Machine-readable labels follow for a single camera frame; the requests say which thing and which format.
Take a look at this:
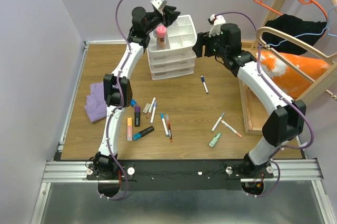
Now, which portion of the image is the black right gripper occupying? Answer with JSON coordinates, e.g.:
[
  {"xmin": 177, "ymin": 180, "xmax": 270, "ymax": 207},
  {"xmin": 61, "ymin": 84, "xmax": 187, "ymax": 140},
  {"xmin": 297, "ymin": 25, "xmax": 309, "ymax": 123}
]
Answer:
[{"xmin": 192, "ymin": 29, "xmax": 227, "ymax": 59}]

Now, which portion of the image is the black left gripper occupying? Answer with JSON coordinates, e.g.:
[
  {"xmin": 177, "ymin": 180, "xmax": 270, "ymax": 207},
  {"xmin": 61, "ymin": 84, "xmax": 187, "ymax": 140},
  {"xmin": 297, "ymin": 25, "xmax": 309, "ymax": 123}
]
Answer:
[{"xmin": 142, "ymin": 4, "xmax": 179, "ymax": 33}]

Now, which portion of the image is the pink cap pencil tube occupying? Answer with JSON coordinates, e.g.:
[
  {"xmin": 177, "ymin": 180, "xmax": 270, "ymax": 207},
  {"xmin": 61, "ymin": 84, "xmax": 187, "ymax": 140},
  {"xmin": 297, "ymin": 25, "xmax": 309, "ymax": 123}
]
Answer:
[{"xmin": 155, "ymin": 25, "xmax": 167, "ymax": 49}]

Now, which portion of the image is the white plastic drawer organizer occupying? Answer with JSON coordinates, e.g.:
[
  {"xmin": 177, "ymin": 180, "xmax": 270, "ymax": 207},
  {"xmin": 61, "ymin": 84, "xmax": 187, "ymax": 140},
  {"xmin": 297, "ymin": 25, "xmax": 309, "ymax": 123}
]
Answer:
[{"xmin": 147, "ymin": 15, "xmax": 196, "ymax": 80}]

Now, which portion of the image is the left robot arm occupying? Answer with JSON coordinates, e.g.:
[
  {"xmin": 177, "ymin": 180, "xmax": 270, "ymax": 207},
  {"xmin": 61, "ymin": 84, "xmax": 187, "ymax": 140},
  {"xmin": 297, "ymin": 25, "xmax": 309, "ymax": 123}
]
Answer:
[{"xmin": 93, "ymin": 5, "xmax": 181, "ymax": 179}]

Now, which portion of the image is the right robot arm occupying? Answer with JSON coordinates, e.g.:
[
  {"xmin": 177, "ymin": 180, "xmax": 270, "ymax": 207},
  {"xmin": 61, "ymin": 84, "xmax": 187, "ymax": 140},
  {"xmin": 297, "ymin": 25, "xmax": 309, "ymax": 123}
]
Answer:
[{"xmin": 192, "ymin": 23, "xmax": 306, "ymax": 178}]

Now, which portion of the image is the blue cap white marker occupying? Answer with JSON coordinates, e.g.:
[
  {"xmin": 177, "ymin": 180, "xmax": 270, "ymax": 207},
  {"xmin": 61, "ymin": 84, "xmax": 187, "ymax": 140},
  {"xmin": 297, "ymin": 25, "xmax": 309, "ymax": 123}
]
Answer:
[{"xmin": 201, "ymin": 76, "xmax": 209, "ymax": 94}]

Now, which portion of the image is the light blue white pen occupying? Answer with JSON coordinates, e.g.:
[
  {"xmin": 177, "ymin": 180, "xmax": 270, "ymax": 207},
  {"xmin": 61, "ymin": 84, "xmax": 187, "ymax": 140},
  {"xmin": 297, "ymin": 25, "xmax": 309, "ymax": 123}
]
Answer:
[{"xmin": 150, "ymin": 101, "xmax": 157, "ymax": 125}]

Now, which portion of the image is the orange white tie-dye garment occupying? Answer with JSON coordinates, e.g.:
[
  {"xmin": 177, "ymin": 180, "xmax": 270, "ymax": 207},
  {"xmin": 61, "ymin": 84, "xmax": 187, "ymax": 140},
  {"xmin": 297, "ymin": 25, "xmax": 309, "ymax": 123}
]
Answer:
[{"xmin": 260, "ymin": 50, "xmax": 330, "ymax": 99}]

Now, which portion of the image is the grey white marker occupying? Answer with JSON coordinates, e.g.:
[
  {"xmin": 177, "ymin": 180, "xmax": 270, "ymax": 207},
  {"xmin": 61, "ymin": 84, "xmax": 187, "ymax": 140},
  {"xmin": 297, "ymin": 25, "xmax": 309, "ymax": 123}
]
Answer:
[{"xmin": 211, "ymin": 112, "xmax": 225, "ymax": 133}]

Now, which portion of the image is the blue cap white pen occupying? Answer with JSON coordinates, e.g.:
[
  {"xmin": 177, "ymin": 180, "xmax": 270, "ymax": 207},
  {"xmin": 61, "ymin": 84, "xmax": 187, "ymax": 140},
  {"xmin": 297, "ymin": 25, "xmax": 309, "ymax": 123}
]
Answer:
[{"xmin": 160, "ymin": 113, "xmax": 169, "ymax": 137}]

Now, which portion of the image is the pink white marker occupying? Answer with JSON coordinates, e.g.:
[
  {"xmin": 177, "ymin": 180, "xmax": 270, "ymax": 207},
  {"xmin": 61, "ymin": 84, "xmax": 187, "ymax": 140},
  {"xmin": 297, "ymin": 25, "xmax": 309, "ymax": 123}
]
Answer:
[{"xmin": 221, "ymin": 120, "xmax": 242, "ymax": 138}]

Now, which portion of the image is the salmon tip white pen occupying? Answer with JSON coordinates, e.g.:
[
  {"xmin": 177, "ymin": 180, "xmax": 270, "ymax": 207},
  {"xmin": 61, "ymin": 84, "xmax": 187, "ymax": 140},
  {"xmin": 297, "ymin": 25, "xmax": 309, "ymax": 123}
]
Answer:
[{"xmin": 146, "ymin": 97, "xmax": 156, "ymax": 118}]

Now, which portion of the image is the purple black highlighter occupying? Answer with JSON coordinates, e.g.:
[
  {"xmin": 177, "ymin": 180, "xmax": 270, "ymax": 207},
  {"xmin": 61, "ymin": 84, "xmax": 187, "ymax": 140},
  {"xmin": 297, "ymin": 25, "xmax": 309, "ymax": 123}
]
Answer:
[{"xmin": 134, "ymin": 106, "xmax": 141, "ymax": 127}]

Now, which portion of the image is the orange red pen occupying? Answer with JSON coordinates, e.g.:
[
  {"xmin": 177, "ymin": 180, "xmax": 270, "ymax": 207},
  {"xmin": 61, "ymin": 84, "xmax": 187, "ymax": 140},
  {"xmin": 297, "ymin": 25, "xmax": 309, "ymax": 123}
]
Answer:
[{"xmin": 165, "ymin": 114, "xmax": 173, "ymax": 143}]

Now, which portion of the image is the green stapler remover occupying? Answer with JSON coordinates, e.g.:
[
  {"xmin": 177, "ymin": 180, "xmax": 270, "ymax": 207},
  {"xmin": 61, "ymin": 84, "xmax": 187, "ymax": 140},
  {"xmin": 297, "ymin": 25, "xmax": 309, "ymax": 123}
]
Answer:
[{"xmin": 209, "ymin": 132, "xmax": 222, "ymax": 148}]

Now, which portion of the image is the black garment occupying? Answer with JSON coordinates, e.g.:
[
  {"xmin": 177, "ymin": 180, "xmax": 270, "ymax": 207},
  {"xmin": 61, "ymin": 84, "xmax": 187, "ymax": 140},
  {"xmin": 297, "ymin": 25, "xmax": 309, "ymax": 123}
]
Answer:
[{"xmin": 262, "ymin": 13, "xmax": 329, "ymax": 56}]

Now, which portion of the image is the orange pink highlighter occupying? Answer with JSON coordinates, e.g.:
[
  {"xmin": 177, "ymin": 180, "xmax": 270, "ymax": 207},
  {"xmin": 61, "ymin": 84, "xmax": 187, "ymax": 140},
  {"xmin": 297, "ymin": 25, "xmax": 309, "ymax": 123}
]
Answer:
[{"xmin": 126, "ymin": 117, "xmax": 133, "ymax": 142}]

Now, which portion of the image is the blue black highlighter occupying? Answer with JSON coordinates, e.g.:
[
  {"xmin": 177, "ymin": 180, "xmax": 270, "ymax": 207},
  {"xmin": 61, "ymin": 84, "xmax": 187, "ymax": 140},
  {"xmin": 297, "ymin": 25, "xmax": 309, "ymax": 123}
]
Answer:
[{"xmin": 133, "ymin": 126, "xmax": 154, "ymax": 141}]

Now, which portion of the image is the purple cloth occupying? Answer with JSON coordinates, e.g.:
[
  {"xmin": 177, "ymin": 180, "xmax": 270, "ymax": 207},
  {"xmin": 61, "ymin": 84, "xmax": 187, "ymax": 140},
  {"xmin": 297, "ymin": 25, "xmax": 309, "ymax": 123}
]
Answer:
[{"xmin": 84, "ymin": 82, "xmax": 107, "ymax": 123}]

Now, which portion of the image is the wooden hanger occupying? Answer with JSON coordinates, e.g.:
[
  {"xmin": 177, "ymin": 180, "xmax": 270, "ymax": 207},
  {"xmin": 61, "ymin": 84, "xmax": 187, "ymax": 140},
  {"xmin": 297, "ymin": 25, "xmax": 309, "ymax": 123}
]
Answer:
[{"xmin": 255, "ymin": 26, "xmax": 337, "ymax": 98}]

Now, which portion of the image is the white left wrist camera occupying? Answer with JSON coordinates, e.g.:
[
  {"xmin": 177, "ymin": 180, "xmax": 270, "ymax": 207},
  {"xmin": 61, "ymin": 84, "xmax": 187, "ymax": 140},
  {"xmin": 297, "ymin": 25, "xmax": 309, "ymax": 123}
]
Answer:
[{"xmin": 150, "ymin": 0, "xmax": 167, "ymax": 12}]

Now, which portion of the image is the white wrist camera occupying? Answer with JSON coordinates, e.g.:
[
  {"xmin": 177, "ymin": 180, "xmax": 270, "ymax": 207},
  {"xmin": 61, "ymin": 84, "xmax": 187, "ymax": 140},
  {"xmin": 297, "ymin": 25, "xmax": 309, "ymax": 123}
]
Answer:
[
  {"xmin": 150, "ymin": 0, "xmax": 167, "ymax": 12},
  {"xmin": 208, "ymin": 14, "xmax": 226, "ymax": 37}
]

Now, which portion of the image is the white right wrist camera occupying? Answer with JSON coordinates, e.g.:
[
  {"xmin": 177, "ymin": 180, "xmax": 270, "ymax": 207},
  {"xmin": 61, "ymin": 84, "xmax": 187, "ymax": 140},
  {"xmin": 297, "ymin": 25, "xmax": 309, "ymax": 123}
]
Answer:
[{"xmin": 208, "ymin": 14, "xmax": 226, "ymax": 37}]

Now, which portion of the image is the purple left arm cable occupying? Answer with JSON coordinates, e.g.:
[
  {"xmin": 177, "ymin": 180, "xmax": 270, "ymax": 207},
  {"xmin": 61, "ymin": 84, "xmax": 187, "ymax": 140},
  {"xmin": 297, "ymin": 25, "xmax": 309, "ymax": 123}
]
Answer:
[{"xmin": 99, "ymin": 0, "xmax": 156, "ymax": 201}]

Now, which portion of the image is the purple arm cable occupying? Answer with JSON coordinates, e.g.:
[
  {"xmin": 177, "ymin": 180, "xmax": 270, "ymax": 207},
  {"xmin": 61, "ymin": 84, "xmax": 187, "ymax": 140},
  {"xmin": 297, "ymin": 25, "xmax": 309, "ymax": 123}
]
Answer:
[
  {"xmin": 215, "ymin": 11, "xmax": 315, "ymax": 198},
  {"xmin": 99, "ymin": 0, "xmax": 156, "ymax": 201}
]

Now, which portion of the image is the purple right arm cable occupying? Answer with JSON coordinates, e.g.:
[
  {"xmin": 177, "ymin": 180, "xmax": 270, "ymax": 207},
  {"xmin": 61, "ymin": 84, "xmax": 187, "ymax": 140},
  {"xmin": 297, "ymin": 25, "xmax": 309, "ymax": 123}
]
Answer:
[{"xmin": 215, "ymin": 11, "xmax": 315, "ymax": 198}]

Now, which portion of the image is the light blue wire hanger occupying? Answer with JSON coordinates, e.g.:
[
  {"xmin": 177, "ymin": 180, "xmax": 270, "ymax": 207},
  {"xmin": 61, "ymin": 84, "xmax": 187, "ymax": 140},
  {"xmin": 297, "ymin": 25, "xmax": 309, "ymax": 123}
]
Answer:
[{"xmin": 273, "ymin": 4, "xmax": 337, "ymax": 48}]

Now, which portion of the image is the wooden clothes rack frame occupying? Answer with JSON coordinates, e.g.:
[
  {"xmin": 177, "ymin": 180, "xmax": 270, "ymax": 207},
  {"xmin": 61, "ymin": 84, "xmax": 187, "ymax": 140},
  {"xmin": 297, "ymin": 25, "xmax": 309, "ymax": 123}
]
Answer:
[{"xmin": 250, "ymin": 0, "xmax": 337, "ymax": 109}]

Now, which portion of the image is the aluminium frame rail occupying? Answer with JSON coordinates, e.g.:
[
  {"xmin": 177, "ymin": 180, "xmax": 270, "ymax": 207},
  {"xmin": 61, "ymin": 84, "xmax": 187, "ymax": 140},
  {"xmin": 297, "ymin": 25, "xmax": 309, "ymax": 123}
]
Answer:
[{"xmin": 31, "ymin": 159, "xmax": 336, "ymax": 223}]

